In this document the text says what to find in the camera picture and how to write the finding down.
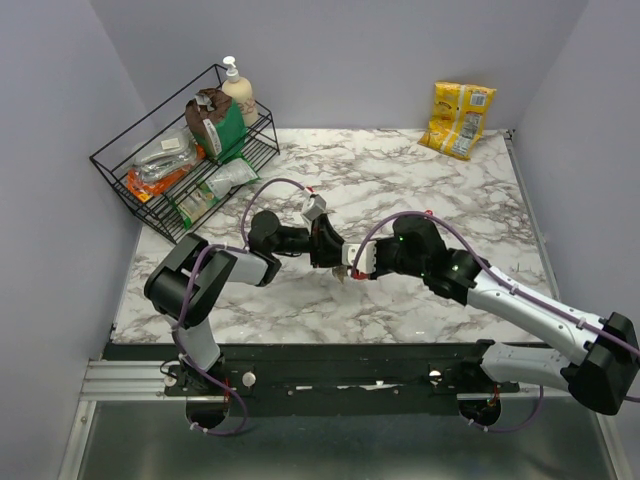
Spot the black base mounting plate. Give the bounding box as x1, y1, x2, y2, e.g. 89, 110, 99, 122
102, 342, 584, 419

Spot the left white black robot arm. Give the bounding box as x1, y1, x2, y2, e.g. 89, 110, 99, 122
144, 210, 347, 395

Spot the orange snack packet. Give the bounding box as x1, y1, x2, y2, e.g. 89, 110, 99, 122
126, 168, 188, 203

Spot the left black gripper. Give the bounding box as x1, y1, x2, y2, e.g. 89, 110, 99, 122
270, 213, 345, 268

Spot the black wire rack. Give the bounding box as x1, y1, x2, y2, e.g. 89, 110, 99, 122
89, 64, 280, 243

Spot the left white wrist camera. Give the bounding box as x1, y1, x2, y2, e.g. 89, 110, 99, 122
301, 194, 326, 222

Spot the clear plastic packet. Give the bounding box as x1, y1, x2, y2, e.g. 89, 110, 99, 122
133, 131, 198, 181

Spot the green white snack packet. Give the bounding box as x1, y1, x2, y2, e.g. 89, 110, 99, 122
174, 156, 260, 230

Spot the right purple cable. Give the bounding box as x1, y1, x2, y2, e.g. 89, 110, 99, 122
349, 210, 640, 434

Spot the purple cable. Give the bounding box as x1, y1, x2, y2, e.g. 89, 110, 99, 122
349, 210, 640, 434
172, 178, 314, 437

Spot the brown green bag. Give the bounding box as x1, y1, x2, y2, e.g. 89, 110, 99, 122
184, 88, 247, 164

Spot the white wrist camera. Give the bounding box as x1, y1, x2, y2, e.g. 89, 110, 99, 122
301, 194, 326, 222
341, 240, 377, 277

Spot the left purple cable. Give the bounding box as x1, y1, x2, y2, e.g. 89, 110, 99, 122
172, 178, 314, 437

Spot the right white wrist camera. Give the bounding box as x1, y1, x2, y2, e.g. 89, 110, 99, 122
341, 240, 377, 277

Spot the metal red key organizer plate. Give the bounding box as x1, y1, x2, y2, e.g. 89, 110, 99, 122
331, 265, 350, 284

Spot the aluminium rail frame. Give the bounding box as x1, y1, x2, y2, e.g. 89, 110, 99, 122
60, 355, 632, 479

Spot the cream pump lotion bottle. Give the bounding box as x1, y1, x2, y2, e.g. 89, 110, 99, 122
221, 56, 259, 127

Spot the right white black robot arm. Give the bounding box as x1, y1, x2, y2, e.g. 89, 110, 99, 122
372, 212, 639, 415

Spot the yellow chips bag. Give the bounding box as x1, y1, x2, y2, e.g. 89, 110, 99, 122
418, 81, 497, 160

